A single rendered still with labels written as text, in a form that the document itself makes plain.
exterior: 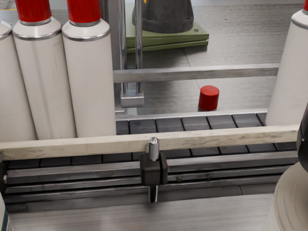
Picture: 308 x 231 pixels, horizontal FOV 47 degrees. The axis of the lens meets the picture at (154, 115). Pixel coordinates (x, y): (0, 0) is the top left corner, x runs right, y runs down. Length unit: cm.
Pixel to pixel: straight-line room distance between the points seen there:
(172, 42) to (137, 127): 36
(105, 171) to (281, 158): 23
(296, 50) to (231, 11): 64
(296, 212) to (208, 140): 28
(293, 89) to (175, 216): 22
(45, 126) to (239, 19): 71
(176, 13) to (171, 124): 37
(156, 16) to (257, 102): 31
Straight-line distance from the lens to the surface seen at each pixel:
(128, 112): 61
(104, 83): 40
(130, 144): 43
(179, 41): 83
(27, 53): 40
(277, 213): 17
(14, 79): 42
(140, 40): 49
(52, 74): 40
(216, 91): 62
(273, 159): 48
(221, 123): 52
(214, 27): 96
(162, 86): 68
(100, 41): 38
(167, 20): 82
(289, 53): 46
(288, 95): 48
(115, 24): 53
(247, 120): 53
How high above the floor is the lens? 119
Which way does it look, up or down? 37 degrees down
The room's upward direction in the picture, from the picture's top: 1 degrees clockwise
